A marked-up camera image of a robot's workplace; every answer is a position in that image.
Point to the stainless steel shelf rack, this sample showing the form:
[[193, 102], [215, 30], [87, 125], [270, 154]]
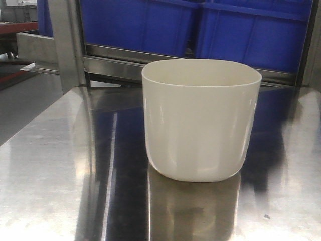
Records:
[[66, 54]]

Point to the blue crate left on rack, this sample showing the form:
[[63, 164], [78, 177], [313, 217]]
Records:
[[159, 27]]

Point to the white plastic bin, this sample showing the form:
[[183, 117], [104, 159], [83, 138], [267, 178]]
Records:
[[198, 117]]

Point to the blue crate right on rack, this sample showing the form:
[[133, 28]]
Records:
[[267, 35]]

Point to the blue crate on rack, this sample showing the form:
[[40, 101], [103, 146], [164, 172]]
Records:
[[267, 35], [159, 27]]

